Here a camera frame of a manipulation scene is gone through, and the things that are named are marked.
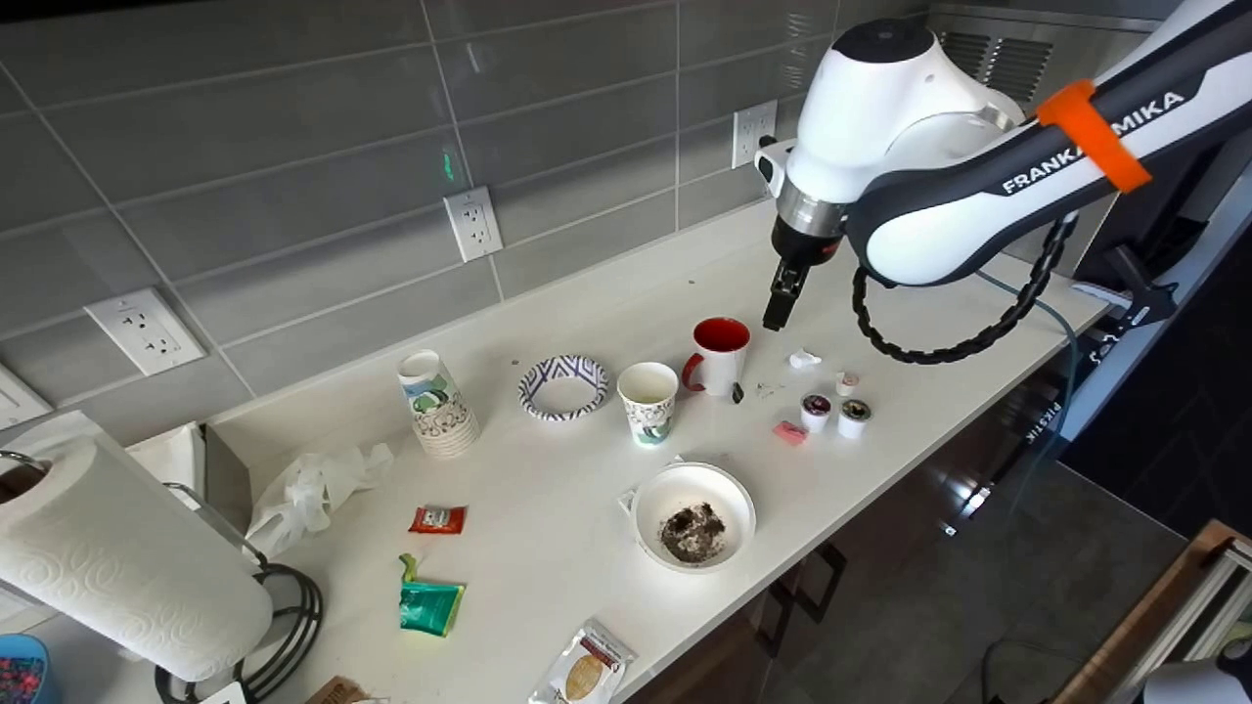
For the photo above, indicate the white paper towel roll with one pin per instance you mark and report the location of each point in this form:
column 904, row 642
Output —
column 119, row 560

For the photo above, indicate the red foil lid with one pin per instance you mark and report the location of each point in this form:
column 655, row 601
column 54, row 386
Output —
column 788, row 436

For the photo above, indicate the green tea packet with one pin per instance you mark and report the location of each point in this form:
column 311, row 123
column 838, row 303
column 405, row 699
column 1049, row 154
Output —
column 431, row 609

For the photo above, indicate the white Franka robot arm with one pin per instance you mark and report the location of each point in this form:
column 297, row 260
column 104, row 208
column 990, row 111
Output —
column 941, row 157

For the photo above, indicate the brown paper packet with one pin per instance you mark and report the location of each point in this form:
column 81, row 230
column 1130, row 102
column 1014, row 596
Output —
column 344, row 691

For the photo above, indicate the white ceramic bowl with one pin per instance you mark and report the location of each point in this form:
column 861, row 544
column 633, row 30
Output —
column 692, row 492

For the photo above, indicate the wooden frame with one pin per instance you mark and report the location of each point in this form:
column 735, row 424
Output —
column 1148, row 612

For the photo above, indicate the blue patterned paper bowl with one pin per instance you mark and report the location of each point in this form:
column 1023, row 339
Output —
column 538, row 393

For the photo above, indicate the clear packet brown contents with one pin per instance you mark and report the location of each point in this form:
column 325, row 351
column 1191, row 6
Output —
column 584, row 669

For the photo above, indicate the blue black cart frame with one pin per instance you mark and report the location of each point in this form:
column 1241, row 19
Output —
column 1148, row 315

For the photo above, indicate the white outlet with plug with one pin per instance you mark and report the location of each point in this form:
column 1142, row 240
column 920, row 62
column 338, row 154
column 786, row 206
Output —
column 748, row 131

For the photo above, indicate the brown scraps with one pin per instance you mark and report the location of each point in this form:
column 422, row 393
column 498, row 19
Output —
column 692, row 534

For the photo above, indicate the floral paper cup green print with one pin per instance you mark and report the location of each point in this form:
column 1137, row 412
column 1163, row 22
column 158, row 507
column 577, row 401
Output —
column 436, row 412

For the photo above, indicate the red tea packet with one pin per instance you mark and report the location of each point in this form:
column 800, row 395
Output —
column 436, row 522

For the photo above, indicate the floral paper cup white rim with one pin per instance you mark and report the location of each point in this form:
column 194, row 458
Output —
column 647, row 403

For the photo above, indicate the white mug red inside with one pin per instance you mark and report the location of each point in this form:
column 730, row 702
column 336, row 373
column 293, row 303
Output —
column 722, row 354

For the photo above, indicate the white double wall outlet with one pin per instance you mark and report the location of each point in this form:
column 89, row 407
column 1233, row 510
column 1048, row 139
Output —
column 143, row 333

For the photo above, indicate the crumpled clear plastic bag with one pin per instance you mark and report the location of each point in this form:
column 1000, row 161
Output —
column 315, row 493

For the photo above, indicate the blue plate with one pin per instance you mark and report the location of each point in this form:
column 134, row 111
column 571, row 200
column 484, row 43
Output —
column 23, row 669

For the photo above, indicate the white wall switch plate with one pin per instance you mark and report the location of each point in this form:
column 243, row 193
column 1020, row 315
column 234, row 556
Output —
column 23, row 395

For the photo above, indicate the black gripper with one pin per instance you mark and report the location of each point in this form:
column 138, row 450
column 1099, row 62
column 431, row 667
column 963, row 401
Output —
column 792, row 252

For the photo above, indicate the creamer cup red lid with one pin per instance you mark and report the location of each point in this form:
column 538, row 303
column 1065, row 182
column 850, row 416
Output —
column 847, row 386

